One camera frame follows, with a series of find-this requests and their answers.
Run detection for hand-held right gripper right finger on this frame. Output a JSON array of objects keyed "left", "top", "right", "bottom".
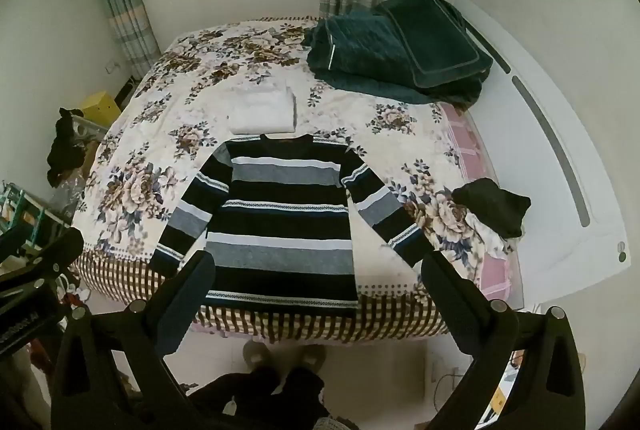
[{"left": 421, "top": 253, "right": 587, "bottom": 430}]

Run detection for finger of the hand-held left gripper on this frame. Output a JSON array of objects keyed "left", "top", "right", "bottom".
[
  {"left": 0, "top": 284, "right": 87, "bottom": 354},
  {"left": 0, "top": 227, "right": 84, "bottom": 297}
]

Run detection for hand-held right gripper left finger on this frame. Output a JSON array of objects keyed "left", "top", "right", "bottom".
[{"left": 50, "top": 251, "right": 217, "bottom": 430}]

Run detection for black grey white striped sweater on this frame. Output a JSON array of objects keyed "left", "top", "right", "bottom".
[{"left": 148, "top": 134, "right": 436, "bottom": 311}]

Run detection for green storage rack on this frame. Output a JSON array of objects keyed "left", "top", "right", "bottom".
[{"left": 0, "top": 181, "right": 72, "bottom": 261}]

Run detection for grey slipper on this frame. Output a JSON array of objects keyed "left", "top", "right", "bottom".
[
  {"left": 295, "top": 344, "right": 328, "bottom": 376},
  {"left": 242, "top": 340, "right": 281, "bottom": 378}
]

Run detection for black cloth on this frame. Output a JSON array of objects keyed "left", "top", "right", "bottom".
[{"left": 452, "top": 178, "right": 532, "bottom": 239}]

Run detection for black garment on rack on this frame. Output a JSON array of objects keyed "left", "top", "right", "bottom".
[{"left": 46, "top": 107, "right": 89, "bottom": 187}]

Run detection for person's legs in black pants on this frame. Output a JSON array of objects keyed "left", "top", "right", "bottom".
[{"left": 189, "top": 362, "right": 332, "bottom": 430}]

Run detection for pink checked mattress cover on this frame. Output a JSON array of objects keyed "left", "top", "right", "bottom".
[{"left": 440, "top": 102, "right": 512, "bottom": 308}]

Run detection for yellow box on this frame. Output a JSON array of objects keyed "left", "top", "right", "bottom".
[{"left": 81, "top": 90, "right": 123, "bottom": 129}]

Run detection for folded white cloth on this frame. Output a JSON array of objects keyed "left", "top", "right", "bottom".
[{"left": 227, "top": 84, "right": 299, "bottom": 133}]

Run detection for white curved headboard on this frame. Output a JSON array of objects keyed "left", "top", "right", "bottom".
[{"left": 444, "top": 0, "right": 632, "bottom": 307}]

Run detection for dark green garment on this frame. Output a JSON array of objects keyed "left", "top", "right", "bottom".
[{"left": 301, "top": 0, "right": 496, "bottom": 111}]

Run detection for dark green pillow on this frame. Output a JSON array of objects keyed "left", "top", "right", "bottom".
[{"left": 375, "top": 0, "right": 494, "bottom": 89}]

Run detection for floor cable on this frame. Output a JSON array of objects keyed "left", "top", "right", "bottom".
[{"left": 429, "top": 350, "right": 468, "bottom": 403}]

